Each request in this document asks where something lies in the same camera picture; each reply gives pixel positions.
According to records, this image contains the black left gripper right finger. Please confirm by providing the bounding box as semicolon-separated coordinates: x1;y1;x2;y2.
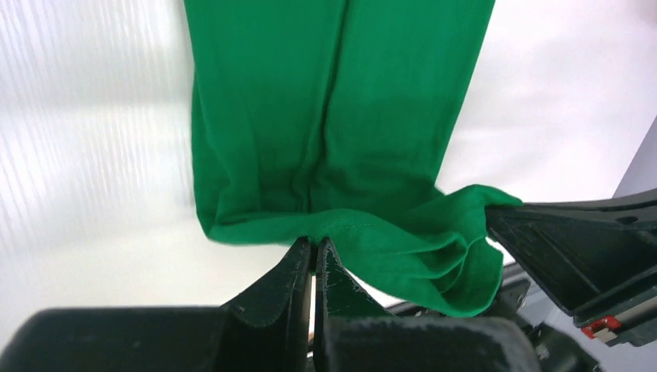
314;238;390;371

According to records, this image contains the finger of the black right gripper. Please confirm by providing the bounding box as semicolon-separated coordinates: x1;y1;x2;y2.
486;190;656;347

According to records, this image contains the green t shirt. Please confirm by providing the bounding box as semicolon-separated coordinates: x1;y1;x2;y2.
184;1;519;317

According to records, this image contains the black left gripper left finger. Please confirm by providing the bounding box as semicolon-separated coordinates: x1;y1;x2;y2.
223;237;312;371

